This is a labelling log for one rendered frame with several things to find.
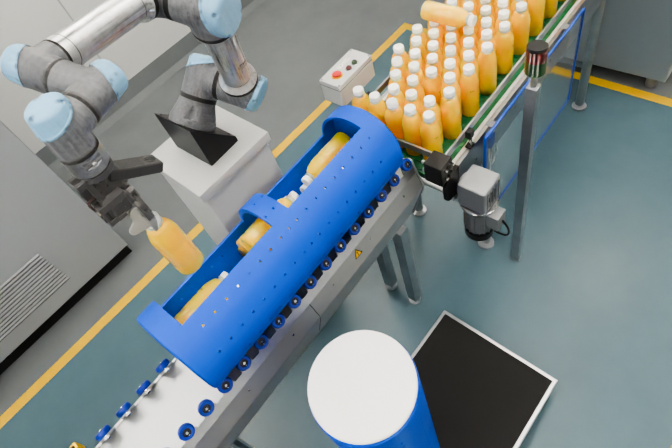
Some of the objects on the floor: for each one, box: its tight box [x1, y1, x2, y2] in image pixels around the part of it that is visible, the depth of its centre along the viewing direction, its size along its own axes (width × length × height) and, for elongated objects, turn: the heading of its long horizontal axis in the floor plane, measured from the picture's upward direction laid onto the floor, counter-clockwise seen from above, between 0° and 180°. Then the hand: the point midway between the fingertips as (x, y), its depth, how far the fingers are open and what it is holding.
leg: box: [377, 245, 397, 290], centre depth 231 cm, size 6×6×63 cm
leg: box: [393, 225, 421, 304], centre depth 224 cm, size 6×6×63 cm
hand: (150, 219), depth 113 cm, fingers closed on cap, 4 cm apart
